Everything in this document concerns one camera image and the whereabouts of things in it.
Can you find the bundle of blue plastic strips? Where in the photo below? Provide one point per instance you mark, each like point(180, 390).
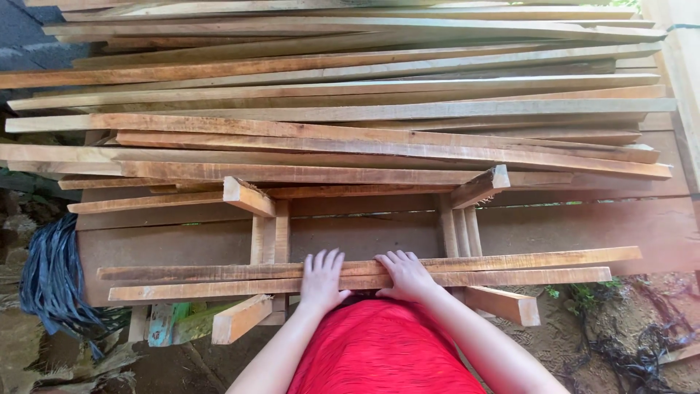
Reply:
point(54, 273)

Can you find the person's left hand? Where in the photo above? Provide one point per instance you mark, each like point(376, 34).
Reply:
point(320, 287)

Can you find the red garment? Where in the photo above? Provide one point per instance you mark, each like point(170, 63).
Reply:
point(377, 350)

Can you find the long single wooden slat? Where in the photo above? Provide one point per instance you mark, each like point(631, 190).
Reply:
point(519, 277)
point(492, 261)

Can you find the wooden support rack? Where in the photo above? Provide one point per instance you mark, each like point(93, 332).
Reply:
point(268, 241)
point(459, 232)

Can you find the pale wooden post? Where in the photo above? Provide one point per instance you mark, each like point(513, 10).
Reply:
point(683, 71)

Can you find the person's right hand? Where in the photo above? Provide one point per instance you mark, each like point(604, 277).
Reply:
point(411, 282)

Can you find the wide brown wooden board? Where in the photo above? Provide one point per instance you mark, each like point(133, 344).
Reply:
point(574, 230)

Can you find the grey tarpaulin sheet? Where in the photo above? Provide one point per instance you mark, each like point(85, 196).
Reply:
point(33, 33)

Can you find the green painted wood piece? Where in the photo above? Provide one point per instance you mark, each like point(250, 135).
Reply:
point(199, 324)

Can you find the pile of rough timber strips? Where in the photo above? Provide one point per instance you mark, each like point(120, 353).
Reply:
point(339, 104)

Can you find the teal painted wood piece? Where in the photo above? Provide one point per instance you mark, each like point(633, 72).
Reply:
point(163, 324)

